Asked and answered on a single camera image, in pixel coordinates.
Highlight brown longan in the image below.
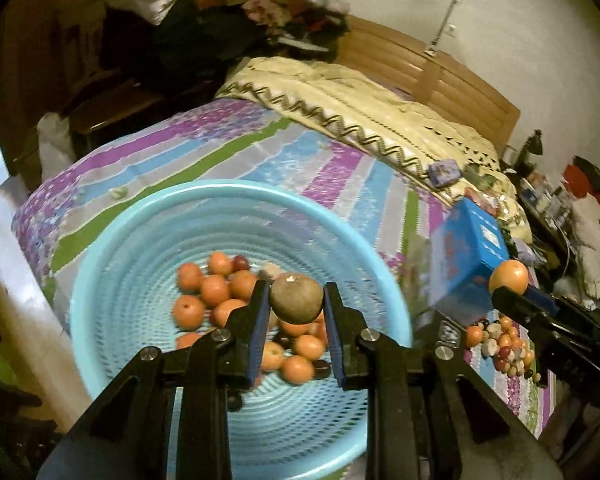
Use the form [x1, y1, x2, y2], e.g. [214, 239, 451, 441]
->
[269, 274, 325, 325]

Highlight heap of tangerines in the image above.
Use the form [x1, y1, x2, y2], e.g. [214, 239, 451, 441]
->
[172, 252, 331, 386]

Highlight floral striped bed sheet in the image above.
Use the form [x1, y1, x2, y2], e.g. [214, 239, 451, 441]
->
[11, 97, 556, 441]

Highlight purple printed pack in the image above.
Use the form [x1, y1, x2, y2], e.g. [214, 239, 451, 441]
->
[428, 159, 463, 188]

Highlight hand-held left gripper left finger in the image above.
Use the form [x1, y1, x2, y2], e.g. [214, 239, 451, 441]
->
[37, 279, 272, 480]

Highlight white plastic bag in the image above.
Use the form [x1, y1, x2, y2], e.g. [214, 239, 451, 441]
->
[36, 112, 76, 181]

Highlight wooden chair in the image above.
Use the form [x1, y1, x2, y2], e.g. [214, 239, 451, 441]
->
[55, 10, 231, 133]

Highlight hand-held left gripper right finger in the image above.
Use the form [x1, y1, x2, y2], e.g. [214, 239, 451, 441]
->
[322, 282, 563, 480]

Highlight wooden headboard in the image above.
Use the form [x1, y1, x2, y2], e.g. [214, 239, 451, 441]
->
[330, 15, 522, 161]

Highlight pile of oranges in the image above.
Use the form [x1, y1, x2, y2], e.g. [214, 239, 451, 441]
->
[464, 314, 537, 381]

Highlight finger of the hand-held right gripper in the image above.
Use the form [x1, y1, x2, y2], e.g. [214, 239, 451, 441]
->
[525, 284, 581, 321]
[490, 286, 571, 341]

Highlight black desk lamp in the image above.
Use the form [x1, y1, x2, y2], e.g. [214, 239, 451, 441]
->
[522, 130, 543, 161]

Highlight cream quilt zigzag trim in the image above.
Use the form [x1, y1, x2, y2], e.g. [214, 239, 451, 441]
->
[215, 56, 533, 241]

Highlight red bag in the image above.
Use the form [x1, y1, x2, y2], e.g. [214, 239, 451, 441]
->
[562, 157, 600, 211]

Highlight white fluffy blanket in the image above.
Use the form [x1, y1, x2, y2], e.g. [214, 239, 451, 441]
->
[555, 195, 600, 311]

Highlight teal perforated plastic basket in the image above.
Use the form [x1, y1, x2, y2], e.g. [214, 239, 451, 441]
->
[69, 179, 413, 478]

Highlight blue cardboard box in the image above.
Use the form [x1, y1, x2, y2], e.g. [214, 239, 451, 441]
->
[427, 199, 510, 311]

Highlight large orange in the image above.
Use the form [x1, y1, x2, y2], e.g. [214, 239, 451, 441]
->
[489, 259, 530, 295]

